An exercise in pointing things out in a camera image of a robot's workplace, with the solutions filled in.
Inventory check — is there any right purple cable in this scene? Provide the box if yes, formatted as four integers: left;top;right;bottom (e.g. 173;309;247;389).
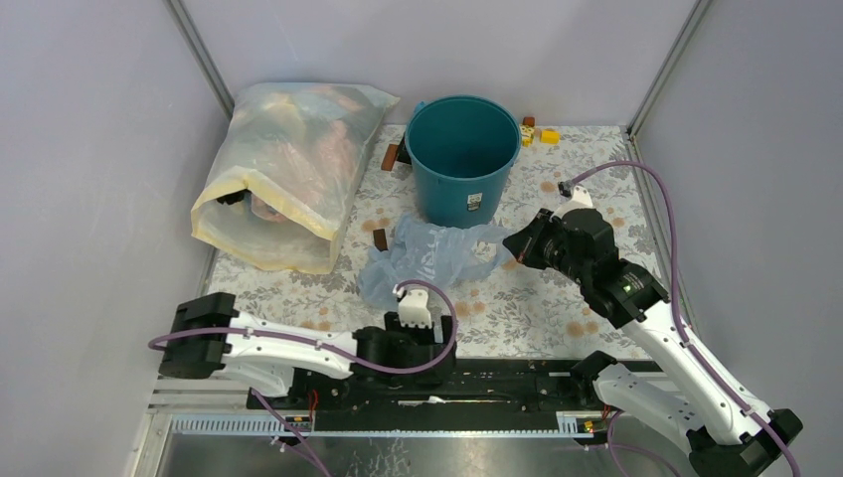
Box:
560;160;802;477

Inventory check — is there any teal plastic trash bin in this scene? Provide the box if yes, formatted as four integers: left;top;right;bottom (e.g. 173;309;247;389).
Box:
404;95;522;229

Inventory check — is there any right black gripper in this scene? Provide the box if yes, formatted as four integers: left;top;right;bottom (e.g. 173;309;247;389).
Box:
502;208;590;286

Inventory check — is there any small dark brown block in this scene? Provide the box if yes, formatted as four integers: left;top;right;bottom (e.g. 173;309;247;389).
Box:
373;229;389;251

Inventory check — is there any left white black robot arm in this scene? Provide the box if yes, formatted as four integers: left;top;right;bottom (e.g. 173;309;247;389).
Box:
148;288;458;408

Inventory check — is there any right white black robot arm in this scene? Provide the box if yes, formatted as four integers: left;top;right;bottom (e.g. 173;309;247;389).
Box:
503;209;803;476

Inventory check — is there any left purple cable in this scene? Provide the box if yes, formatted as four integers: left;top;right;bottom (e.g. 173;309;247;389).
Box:
147;279;459;377

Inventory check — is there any yellow toy block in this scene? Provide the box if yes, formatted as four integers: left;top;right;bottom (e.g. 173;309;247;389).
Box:
539;129;561;145

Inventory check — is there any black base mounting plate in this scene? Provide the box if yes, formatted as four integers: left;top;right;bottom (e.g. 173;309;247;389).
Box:
268;358;606;433

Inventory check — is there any purple cable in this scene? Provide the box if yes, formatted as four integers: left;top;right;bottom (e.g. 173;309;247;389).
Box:
147;279;459;377
560;160;802;477

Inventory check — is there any large translucent stuffed bag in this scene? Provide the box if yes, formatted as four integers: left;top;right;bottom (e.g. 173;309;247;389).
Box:
190;82;400;274

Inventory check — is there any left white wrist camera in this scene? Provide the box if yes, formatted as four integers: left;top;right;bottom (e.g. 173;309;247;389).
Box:
394;287;432;329

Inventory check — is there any brown wooden block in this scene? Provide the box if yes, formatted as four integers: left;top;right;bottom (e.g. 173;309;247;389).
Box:
381;141;408;171

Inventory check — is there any light blue plastic trash bag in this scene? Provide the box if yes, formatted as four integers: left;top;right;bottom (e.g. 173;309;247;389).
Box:
357;214;513;311

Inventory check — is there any floral patterned table mat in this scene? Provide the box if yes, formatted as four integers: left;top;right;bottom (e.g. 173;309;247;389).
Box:
206;125;662;360

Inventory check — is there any white slotted cable duct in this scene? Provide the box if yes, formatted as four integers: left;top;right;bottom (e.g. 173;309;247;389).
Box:
169;411;595;440

